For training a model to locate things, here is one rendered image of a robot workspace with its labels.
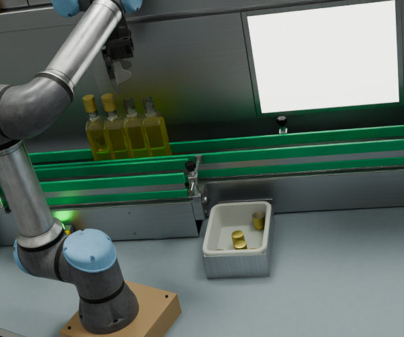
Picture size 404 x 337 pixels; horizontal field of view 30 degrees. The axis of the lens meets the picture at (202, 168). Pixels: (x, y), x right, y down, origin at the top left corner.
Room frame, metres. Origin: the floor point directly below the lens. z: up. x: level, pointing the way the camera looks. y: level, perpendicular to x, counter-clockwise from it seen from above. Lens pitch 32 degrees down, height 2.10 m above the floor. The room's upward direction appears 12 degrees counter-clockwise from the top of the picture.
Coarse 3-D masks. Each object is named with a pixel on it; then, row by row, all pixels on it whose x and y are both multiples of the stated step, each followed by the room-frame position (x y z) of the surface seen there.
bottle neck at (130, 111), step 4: (124, 100) 1.96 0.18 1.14; (128, 100) 1.97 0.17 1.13; (132, 100) 1.96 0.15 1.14; (124, 104) 1.96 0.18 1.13; (128, 104) 1.95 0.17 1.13; (132, 104) 1.95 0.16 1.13; (128, 108) 1.95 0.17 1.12; (132, 108) 1.95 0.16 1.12; (128, 112) 1.95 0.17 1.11; (132, 112) 1.95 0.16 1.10
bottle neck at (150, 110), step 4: (148, 96) 1.95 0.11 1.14; (144, 100) 1.93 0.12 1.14; (148, 100) 1.93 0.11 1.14; (152, 100) 1.94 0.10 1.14; (144, 104) 1.93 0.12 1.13; (148, 104) 1.93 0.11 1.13; (152, 104) 1.93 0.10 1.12; (144, 108) 1.94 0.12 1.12; (148, 108) 1.93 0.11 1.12; (152, 108) 1.93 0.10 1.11; (148, 112) 1.93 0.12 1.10; (152, 112) 1.93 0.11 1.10
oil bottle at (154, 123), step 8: (144, 120) 1.93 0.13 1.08; (152, 120) 1.92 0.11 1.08; (160, 120) 1.92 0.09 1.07; (144, 128) 1.92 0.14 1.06; (152, 128) 1.92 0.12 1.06; (160, 128) 1.91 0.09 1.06; (144, 136) 1.93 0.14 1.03; (152, 136) 1.92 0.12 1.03; (160, 136) 1.91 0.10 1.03; (152, 144) 1.92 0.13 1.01; (160, 144) 1.91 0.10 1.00; (168, 144) 1.94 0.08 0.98; (152, 152) 1.92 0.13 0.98; (160, 152) 1.91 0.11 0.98; (168, 152) 1.92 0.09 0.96
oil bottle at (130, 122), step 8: (136, 112) 1.97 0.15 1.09; (128, 120) 1.94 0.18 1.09; (136, 120) 1.94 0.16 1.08; (128, 128) 1.94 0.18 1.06; (136, 128) 1.93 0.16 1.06; (128, 136) 1.94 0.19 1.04; (136, 136) 1.93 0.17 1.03; (128, 144) 1.94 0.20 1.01; (136, 144) 1.94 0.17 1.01; (144, 144) 1.93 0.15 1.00; (136, 152) 1.94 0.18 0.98; (144, 152) 1.93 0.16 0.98
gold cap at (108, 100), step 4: (104, 96) 1.97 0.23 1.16; (108, 96) 1.97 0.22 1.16; (112, 96) 1.97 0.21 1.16; (104, 100) 1.96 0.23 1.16; (108, 100) 1.96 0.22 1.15; (112, 100) 1.97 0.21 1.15; (104, 104) 1.96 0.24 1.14; (108, 104) 1.96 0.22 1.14; (112, 104) 1.96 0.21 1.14; (104, 108) 1.97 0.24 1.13; (108, 108) 1.96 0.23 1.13; (112, 108) 1.96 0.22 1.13
